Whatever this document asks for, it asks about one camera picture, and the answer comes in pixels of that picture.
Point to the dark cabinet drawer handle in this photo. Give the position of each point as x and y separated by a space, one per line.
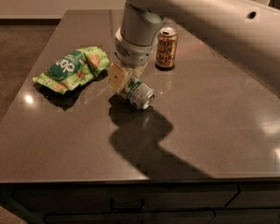
126 205

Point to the green chip bag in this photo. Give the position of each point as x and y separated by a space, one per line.
73 70

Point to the orange LaCroix can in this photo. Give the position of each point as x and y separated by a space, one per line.
166 48

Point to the silver green 7up can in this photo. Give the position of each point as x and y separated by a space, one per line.
137 93

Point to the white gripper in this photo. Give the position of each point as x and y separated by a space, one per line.
134 53

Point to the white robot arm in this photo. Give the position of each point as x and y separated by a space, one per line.
245 32

